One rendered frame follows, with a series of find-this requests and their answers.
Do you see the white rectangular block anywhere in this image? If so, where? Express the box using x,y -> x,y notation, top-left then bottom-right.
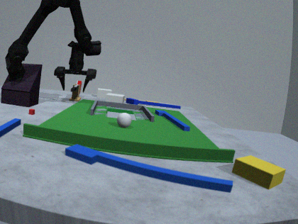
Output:
97,88 -> 111,99
106,94 -> 125,103

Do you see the small red block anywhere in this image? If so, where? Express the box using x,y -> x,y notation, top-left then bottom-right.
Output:
29,109 -> 35,115

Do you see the white golf ball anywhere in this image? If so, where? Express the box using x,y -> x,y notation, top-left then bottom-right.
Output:
117,113 -> 132,128

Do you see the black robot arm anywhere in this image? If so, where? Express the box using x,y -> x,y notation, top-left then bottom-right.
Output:
5,0 -> 101,82

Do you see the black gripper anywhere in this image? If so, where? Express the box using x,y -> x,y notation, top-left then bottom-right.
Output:
54,57 -> 96,93

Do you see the yellow rectangular block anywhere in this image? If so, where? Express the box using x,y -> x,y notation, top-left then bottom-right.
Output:
232,155 -> 286,190

